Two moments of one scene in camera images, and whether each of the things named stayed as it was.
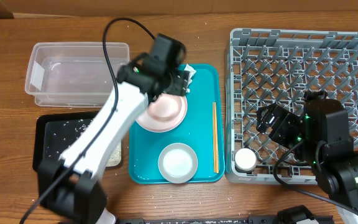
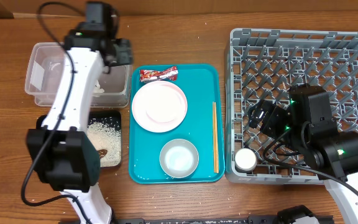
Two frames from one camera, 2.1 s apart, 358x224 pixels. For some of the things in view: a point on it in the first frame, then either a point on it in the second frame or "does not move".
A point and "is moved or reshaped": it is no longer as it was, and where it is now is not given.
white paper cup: [245, 160] does not move
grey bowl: [178, 163] is moved or reshaped
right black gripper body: [291, 132] does not move
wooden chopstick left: [214, 137] does not move
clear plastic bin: [73, 73] does not move
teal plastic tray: [202, 128] does not move
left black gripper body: [179, 81] -> [123, 53]
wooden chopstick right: [215, 140] does not move
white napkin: [191, 73] -> [97, 90]
